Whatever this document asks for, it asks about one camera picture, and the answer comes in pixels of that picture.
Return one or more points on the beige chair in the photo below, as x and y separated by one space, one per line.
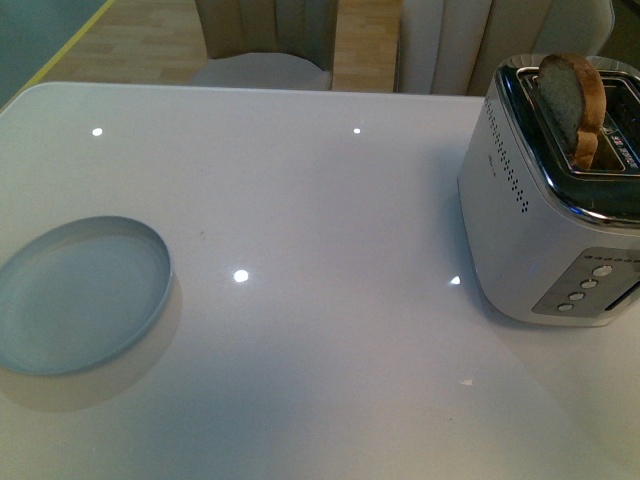
268 44
454 47

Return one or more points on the light blue plate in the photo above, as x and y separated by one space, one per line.
81 294

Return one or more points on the beige chair left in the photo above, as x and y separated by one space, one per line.
268 44

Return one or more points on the bread slice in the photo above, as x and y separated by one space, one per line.
573 91

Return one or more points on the white chrome toaster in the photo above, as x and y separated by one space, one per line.
553 243

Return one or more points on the beige chair right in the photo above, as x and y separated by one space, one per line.
454 47

